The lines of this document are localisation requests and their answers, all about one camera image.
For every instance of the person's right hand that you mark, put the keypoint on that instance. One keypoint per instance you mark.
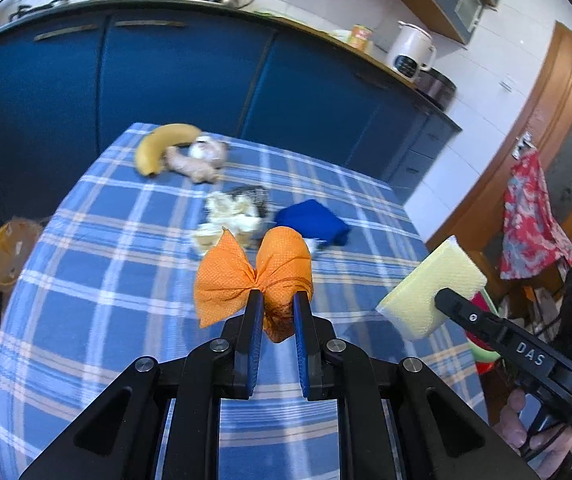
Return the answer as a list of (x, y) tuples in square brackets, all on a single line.
[(513, 420)]

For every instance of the white crumpled plastic scraps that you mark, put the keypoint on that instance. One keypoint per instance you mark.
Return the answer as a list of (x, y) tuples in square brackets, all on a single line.
[(226, 220)]

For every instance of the yellow banana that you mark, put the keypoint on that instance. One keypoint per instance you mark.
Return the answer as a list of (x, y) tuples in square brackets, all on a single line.
[(158, 147)]

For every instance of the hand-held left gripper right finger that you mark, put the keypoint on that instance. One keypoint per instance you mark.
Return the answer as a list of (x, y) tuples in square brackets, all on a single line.
[(306, 345)]

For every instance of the yellow tin can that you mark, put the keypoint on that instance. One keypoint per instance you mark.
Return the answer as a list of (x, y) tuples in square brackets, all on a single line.
[(361, 37)]

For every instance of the dark rice cooker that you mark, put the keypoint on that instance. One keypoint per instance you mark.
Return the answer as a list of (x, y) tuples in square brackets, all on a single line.
[(436, 87)]

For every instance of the white wall socket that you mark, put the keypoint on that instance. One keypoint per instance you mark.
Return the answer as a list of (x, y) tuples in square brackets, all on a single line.
[(507, 83)]

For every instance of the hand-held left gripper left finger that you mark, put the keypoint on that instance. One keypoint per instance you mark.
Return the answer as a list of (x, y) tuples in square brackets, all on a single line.
[(252, 345)]

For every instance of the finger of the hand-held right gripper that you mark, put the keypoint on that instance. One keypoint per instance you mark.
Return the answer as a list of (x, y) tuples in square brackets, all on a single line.
[(496, 330)]

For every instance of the blue plaid tablecloth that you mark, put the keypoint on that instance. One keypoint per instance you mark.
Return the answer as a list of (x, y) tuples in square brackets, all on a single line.
[(116, 285)]

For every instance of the gas stove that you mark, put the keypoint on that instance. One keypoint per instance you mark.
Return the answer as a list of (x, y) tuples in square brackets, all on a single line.
[(41, 7)]

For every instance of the orange mesh wrap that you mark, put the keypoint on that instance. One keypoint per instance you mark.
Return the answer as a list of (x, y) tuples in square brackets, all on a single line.
[(266, 280)]

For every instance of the garlic bulb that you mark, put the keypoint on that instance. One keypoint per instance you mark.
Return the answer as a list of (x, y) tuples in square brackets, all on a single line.
[(210, 149)]

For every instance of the green bin with red liner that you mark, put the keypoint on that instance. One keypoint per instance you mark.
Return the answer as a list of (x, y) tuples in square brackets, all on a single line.
[(483, 350)]

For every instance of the white electric kettle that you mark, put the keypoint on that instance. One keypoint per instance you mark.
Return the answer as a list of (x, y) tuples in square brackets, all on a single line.
[(408, 52)]

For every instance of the wooden door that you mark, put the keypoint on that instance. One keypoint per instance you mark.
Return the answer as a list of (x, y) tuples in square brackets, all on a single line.
[(556, 110)]

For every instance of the blue cloth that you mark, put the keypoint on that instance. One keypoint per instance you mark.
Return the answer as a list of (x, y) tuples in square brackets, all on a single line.
[(313, 222)]

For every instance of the ginger root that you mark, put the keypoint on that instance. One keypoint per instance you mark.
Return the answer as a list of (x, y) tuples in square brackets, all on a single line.
[(191, 167)]

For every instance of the orange bag on floor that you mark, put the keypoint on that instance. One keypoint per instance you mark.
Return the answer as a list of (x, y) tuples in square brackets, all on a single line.
[(8, 255)]

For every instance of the floral red cloth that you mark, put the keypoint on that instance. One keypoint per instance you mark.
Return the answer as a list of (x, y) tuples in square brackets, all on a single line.
[(531, 225)]

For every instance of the yellow foam fruit net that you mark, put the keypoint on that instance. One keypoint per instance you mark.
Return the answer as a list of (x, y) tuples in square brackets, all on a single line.
[(431, 290)]

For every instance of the blue base cabinets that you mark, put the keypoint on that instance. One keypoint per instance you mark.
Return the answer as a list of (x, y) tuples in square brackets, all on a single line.
[(191, 75)]

